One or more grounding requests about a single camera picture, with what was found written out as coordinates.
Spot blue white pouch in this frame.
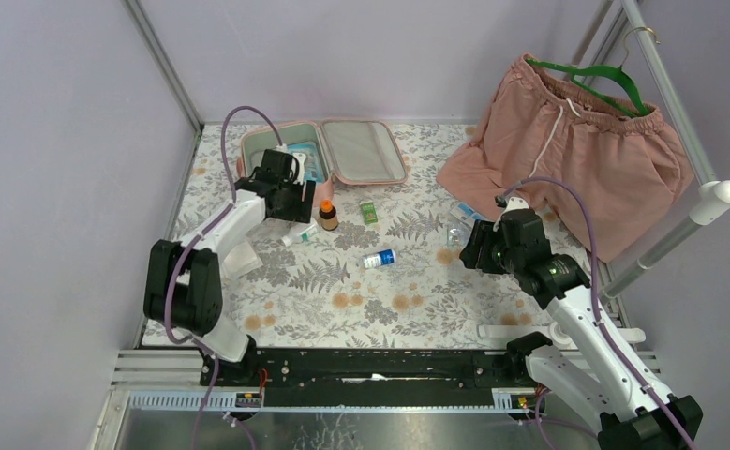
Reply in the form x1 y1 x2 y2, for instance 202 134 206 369
287 141 326 184

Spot pink medicine kit case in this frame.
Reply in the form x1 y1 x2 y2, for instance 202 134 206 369
235 119 408 212

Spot white bottle green label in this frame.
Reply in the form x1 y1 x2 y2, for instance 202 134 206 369
281 222 320 247

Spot brown bottle orange cap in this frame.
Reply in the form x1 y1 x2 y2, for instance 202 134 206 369
319 199 339 231

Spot clear bag teal strip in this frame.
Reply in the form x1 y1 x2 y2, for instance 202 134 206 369
446 215 472 249

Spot small green box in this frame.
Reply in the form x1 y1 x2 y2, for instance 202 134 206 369
359 202 378 225

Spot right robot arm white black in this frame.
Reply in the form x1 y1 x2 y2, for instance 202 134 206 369
460 208 703 449

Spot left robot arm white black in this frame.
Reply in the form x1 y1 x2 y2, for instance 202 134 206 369
143 149 316 385

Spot blue white sachet pack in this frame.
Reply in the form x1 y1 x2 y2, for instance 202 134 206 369
450 202 486 228

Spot white gauze packet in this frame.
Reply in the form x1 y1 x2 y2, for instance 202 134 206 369
220 240 262 279

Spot pink shorts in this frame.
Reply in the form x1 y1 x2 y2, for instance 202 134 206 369
437 54 694 263

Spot white bottle blue label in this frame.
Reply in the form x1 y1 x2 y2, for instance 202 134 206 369
362 249 396 270

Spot green clothes hanger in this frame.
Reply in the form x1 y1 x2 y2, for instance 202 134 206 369
524 25 656 119

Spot metal clothes rack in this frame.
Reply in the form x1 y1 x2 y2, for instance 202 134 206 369
566 0 730 297

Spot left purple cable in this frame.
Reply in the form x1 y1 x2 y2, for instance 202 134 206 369
162 105 286 450

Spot purple cable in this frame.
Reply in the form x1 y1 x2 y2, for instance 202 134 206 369
162 105 286 450
498 176 698 450

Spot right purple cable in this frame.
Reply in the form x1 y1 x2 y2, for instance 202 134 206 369
498 176 698 450

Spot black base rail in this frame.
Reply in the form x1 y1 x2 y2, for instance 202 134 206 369
199 332 552 408

